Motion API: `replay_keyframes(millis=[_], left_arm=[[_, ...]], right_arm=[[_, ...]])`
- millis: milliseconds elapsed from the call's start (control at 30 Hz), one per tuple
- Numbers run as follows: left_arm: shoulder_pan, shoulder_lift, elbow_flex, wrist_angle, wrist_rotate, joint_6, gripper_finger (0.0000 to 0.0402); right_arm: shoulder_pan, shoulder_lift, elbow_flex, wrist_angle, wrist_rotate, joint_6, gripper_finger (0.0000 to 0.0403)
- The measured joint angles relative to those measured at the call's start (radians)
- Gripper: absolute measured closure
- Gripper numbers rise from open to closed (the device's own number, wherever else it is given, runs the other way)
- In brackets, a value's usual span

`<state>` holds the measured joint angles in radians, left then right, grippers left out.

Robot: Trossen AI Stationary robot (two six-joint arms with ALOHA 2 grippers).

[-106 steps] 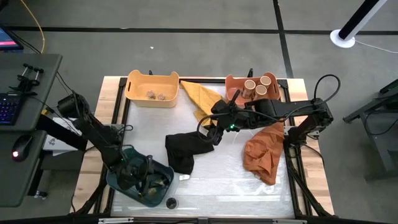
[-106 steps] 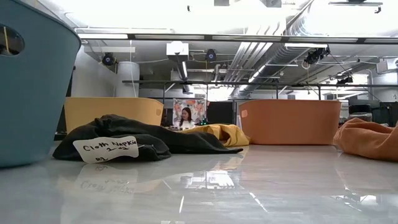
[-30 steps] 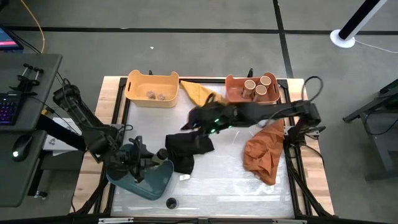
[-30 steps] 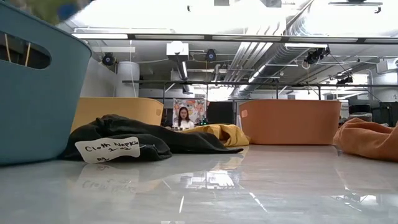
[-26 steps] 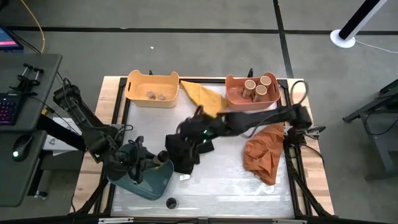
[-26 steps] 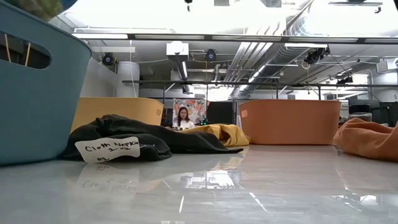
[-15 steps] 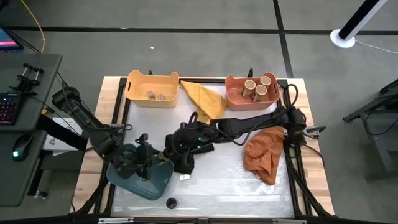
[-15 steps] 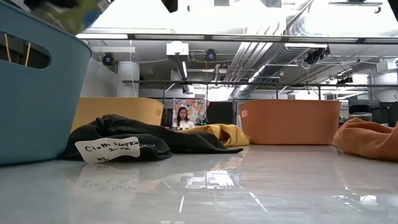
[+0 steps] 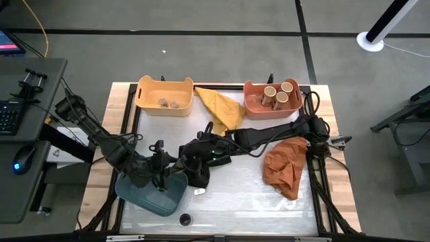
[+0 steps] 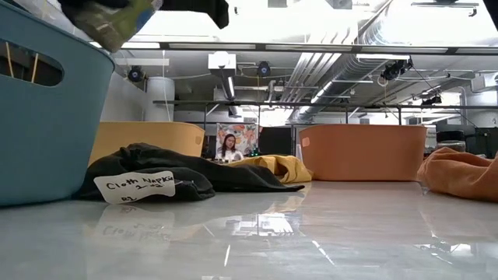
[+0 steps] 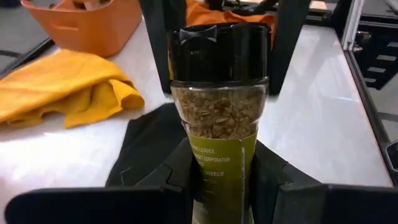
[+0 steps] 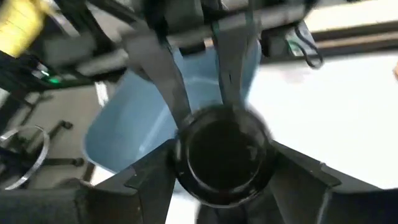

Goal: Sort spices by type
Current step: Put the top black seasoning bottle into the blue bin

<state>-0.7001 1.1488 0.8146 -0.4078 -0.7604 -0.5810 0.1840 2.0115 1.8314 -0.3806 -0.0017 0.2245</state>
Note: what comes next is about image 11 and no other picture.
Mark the yellow cloth napkin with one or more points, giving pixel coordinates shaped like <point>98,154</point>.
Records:
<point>62,87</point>

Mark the silver aluminium post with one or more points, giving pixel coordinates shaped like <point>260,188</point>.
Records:
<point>353,25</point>

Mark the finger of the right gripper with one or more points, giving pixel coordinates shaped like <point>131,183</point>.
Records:
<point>286,46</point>
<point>161,25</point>

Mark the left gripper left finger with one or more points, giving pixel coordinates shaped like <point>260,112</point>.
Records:
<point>109,208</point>

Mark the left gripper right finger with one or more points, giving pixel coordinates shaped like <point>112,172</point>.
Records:
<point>326,208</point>

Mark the orange plastic bin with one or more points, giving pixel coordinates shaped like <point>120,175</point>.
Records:
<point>99,31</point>

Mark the black cloth napkin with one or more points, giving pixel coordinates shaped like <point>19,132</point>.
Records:
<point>149,140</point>

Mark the black-lidded green label jar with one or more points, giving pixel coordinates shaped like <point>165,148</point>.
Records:
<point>220,112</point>

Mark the table-level camera box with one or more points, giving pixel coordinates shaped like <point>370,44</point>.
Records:
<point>393,155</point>

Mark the black table side rail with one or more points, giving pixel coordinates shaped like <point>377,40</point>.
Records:
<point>366,102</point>
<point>28,57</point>

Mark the orange cloth napkin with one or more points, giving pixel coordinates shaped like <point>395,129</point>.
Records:
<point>202,15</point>

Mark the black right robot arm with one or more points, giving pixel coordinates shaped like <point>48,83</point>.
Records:
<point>245,9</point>

